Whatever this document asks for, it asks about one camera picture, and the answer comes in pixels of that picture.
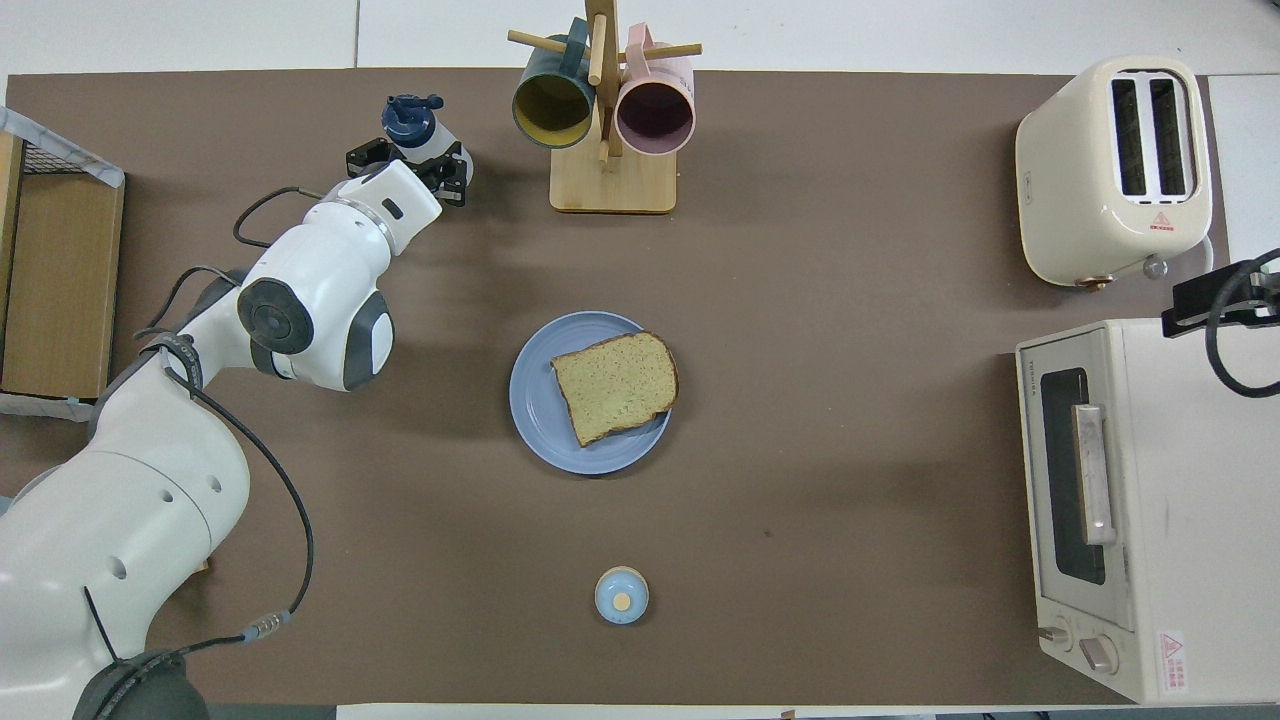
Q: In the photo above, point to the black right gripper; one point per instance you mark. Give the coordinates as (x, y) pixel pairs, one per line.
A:
(1268, 282)

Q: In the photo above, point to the squeeze bottle with navy cap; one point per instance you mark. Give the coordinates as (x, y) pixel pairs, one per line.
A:
(410, 120)

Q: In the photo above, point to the slice of brown bread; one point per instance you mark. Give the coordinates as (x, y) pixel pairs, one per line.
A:
(615, 385)

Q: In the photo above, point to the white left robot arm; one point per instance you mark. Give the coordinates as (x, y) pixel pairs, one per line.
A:
(130, 500)

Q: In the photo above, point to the blue plate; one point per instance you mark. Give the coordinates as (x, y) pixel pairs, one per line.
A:
(540, 420)

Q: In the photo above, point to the dark green mug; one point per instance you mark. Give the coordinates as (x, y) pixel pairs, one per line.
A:
(553, 105)

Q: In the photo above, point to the wooden mug tree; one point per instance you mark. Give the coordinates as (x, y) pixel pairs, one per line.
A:
(612, 185)

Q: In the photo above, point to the white toaster oven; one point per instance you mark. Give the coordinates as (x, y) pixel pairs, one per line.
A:
(1180, 500)

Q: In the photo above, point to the cream two-slot toaster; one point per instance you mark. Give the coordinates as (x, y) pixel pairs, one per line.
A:
(1065, 180)

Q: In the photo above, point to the pink mug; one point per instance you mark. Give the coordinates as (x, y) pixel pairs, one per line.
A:
(655, 110)

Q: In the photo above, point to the marble patterned cloth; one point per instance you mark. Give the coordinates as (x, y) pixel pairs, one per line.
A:
(70, 155)

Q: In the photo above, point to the wooden shelf unit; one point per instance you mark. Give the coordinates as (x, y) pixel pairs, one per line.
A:
(60, 280)

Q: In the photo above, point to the crumpled white plastic sheet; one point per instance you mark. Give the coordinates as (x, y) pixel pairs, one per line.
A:
(40, 407)

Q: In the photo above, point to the brown table mat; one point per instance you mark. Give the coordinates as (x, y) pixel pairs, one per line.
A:
(800, 500)

